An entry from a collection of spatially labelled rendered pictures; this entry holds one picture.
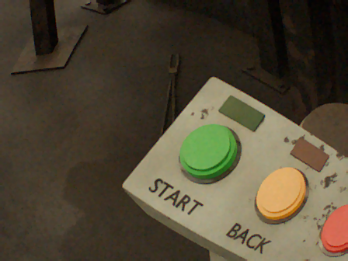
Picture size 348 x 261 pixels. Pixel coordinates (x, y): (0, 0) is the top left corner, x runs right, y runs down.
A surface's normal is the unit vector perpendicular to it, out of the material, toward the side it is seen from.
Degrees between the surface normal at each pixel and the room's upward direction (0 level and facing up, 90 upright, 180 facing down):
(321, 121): 0
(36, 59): 0
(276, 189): 20
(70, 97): 0
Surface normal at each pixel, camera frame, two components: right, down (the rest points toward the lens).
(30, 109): -0.12, -0.74
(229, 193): -0.36, -0.52
